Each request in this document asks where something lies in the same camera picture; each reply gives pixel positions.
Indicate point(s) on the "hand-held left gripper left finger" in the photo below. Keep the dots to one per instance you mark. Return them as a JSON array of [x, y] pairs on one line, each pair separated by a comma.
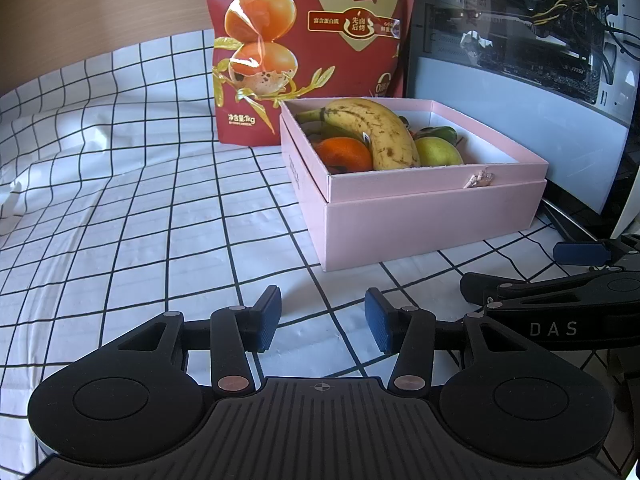
[[265, 320]]

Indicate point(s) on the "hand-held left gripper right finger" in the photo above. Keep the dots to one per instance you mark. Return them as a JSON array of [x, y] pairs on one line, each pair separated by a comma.
[[379, 322]]

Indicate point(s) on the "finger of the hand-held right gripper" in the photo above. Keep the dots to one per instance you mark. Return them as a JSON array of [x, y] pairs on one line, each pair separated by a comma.
[[550, 292], [577, 252]]

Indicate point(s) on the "pink cardboard box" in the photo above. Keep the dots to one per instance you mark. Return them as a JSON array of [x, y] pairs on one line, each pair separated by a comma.
[[425, 225]]

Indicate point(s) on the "orange tangerine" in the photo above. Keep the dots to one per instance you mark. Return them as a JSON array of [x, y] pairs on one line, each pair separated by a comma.
[[345, 155]]

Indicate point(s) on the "green pear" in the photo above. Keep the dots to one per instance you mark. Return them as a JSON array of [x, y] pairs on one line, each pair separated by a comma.
[[437, 152]]

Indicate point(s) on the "tangerine with green leaves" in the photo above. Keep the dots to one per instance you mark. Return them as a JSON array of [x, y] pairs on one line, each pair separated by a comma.
[[442, 133]]

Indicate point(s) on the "white black-checked tablecloth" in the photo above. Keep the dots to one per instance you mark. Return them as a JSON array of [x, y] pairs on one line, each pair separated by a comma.
[[125, 210]]

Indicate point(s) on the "glass-sided computer case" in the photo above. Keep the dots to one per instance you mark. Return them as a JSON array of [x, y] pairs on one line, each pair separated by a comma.
[[525, 35]]

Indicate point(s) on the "red snack bag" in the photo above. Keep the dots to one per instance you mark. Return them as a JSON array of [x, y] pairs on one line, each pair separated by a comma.
[[325, 35]]

